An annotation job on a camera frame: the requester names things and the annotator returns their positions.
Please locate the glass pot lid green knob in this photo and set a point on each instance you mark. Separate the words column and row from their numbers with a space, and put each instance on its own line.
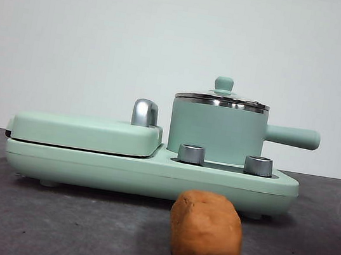
column 224, row 85

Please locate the brown potato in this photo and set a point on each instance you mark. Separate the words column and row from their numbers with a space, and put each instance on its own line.
column 206, row 232

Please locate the silver control knob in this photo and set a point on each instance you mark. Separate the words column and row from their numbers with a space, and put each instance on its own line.
column 191, row 153
column 258, row 166

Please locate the mint green breakfast maker base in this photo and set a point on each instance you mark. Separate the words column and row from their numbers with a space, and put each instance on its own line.
column 118, row 174

